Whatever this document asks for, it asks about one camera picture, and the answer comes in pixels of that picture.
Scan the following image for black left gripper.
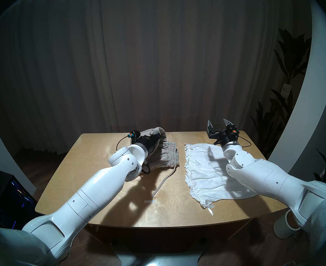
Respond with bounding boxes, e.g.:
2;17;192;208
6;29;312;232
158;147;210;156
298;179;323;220
137;134;161;158

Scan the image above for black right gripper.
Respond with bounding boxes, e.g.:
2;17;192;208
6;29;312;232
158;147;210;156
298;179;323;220
206;118;240;147

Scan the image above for grey drawstring pants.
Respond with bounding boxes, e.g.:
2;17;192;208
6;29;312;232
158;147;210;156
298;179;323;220
126;127;179;198

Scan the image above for white frilled shorts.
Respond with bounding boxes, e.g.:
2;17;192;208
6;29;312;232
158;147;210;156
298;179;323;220
184;143;258;215

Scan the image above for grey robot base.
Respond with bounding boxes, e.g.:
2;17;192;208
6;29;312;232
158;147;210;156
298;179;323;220
116;252;205;266

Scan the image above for beige pleated curtain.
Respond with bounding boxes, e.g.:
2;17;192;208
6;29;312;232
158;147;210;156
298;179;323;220
0;0;310;155

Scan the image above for tall dark leafy plant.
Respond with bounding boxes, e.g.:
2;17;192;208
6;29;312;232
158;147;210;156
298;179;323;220
250;29;312;158

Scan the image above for small plant in white pot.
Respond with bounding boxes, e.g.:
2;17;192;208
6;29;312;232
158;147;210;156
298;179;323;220
273;149;326;239

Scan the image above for black computer tower with lights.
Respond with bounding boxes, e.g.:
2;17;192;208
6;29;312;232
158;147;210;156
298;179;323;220
0;171;37;230

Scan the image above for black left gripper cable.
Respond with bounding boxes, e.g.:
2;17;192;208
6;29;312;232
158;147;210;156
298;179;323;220
115;130;151;174

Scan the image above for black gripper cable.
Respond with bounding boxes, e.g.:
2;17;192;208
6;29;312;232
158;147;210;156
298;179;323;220
115;130;151;174
238;136;252;149

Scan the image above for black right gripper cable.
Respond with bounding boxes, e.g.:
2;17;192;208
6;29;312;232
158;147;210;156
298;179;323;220
238;136;252;149

